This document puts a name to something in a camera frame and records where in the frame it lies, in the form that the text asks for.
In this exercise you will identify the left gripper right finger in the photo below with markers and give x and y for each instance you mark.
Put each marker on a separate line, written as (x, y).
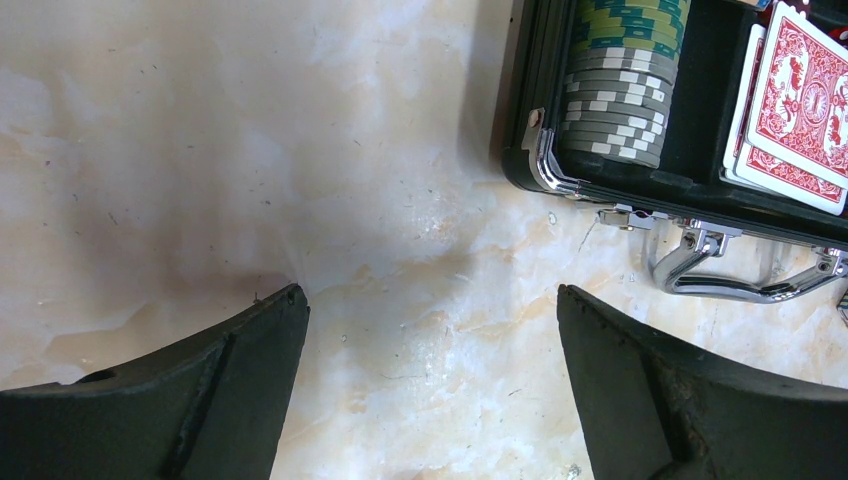
(652, 406)

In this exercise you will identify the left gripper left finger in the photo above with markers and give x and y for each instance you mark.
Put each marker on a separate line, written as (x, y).
(210, 406)

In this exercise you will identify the black aluminium poker case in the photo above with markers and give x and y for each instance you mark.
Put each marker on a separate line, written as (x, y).
(685, 187)

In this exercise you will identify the red playing card deck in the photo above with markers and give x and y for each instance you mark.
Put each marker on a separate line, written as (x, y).
(788, 134)

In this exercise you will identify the green grey chip stack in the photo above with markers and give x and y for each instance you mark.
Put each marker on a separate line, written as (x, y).
(622, 68)

